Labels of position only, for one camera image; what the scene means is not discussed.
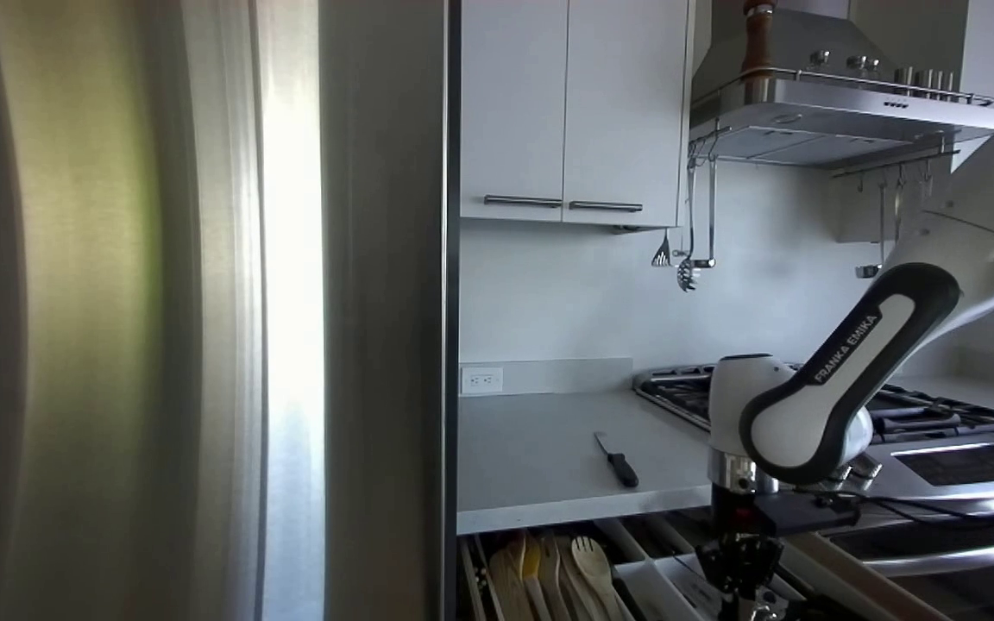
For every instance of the white cutlery tray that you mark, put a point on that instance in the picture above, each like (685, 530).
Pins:
(667, 588)

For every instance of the wooden spoon in drawer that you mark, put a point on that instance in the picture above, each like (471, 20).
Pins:
(594, 570)

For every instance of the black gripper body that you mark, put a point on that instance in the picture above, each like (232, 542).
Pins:
(740, 556)

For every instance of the white upper cabinet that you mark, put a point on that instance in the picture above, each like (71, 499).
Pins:
(573, 113)

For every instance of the stainless steel range hood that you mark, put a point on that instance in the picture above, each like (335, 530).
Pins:
(803, 83)

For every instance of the black knife on countertop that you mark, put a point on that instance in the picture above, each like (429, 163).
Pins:
(614, 464)

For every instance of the open wooden kitchen drawer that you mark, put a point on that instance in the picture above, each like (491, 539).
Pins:
(528, 574)

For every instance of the stainless steel gas stove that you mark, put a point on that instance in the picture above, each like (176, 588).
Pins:
(931, 539)

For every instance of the black griddle pan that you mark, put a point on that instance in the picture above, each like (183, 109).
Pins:
(955, 466)

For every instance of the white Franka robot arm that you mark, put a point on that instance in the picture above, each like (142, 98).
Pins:
(803, 427)

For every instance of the stainless steel refrigerator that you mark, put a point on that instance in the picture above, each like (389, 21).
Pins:
(226, 328)

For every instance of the hanging metal utensil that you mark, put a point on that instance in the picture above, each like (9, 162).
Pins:
(695, 246)

